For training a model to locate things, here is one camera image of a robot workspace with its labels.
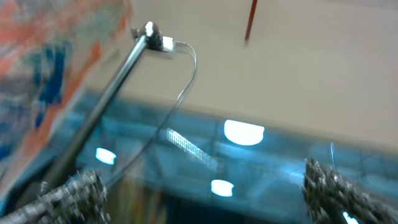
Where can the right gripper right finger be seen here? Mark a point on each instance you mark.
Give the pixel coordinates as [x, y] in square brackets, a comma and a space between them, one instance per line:
[332, 198]

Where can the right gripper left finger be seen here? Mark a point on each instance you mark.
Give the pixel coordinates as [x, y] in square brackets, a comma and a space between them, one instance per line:
[80, 200]

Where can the overhead camera pole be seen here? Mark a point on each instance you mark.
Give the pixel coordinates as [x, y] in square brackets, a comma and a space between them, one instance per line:
[64, 166]

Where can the overhead camera grey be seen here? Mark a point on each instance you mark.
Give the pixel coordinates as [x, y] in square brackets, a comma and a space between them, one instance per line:
[158, 45]

